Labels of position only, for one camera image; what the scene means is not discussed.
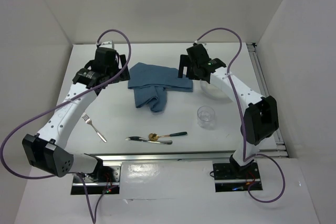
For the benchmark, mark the aluminium right side rail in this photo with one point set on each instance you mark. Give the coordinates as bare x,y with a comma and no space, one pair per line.
252,50

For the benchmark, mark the clear drinking glass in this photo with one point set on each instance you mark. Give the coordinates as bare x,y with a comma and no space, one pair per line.
206,117

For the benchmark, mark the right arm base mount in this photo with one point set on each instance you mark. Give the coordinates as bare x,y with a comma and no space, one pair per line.
227,180

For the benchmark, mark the silver table knife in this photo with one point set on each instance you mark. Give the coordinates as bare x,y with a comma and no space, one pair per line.
145,140

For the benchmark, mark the blue cloth napkin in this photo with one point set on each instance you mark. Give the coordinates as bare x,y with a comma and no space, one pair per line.
150,84

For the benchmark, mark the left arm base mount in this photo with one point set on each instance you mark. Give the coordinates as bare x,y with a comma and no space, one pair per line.
109,179

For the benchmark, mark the silver fork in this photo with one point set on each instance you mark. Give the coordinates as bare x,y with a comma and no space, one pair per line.
88,121

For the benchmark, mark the gold spoon green handle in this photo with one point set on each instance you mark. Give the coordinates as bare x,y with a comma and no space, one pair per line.
155,137

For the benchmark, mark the aluminium front rail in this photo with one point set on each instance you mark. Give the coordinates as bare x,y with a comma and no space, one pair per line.
158,157

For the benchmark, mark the aluminium rail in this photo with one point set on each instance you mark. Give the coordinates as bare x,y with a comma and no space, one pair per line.
158,157
252,50

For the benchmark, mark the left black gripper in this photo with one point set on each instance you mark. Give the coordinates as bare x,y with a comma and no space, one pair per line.
124,75

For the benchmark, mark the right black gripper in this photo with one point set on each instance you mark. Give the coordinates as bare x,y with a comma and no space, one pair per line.
185,61

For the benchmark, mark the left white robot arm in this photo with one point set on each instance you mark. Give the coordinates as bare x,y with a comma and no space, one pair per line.
46,149

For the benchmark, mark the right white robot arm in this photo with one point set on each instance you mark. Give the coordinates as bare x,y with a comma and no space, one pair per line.
258,114

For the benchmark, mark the white bowl plate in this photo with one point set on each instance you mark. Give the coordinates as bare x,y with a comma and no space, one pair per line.
213,92

